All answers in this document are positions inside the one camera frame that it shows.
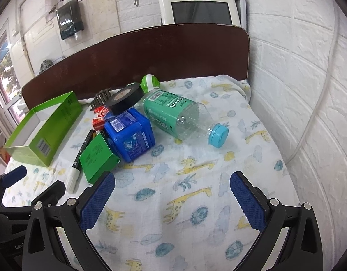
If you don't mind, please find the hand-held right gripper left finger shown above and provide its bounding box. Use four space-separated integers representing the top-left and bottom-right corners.
23 171 116 271

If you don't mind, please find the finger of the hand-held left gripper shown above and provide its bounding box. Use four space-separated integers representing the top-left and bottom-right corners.
0 180 66 222
0 165 28 208

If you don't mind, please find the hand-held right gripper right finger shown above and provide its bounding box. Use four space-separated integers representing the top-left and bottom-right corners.
229 171 323 271

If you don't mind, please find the small green carton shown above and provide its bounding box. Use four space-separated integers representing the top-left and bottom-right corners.
79 133 121 184

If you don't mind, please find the black marker with white cap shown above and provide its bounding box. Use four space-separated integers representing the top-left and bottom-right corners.
67 130 96 193

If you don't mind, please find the green cardboard box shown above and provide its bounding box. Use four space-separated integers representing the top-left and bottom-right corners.
4 91 84 167

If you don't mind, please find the blue plastic pack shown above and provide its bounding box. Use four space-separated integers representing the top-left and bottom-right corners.
104 108 155 163

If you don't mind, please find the red and blue carton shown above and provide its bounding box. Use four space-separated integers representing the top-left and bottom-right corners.
91 105 112 132

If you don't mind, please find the black tape roll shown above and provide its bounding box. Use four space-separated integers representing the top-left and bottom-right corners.
107 83 146 115

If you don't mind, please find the green label plastic bottle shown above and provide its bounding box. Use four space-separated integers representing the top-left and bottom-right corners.
142 88 229 149

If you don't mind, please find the green mosquito repellent bottle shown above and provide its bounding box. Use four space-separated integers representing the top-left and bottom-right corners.
141 74 160 93

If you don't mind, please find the giraffe printed blanket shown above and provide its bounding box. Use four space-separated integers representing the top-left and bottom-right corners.
1 75 301 271

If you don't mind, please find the window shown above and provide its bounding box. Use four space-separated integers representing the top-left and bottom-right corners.
0 25 24 127

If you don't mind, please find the chrome faucet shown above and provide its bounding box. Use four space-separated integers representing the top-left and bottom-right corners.
39 59 54 72

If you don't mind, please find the brown wooden headboard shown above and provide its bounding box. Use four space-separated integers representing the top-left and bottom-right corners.
21 24 251 110

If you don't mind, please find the white water dispenser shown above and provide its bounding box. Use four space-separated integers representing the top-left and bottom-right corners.
158 0 247 31

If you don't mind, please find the white wall hose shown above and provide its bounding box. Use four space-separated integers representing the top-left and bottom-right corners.
286 0 339 164

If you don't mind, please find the dark wall cup dispenser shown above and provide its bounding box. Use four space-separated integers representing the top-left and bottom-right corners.
56 0 86 40

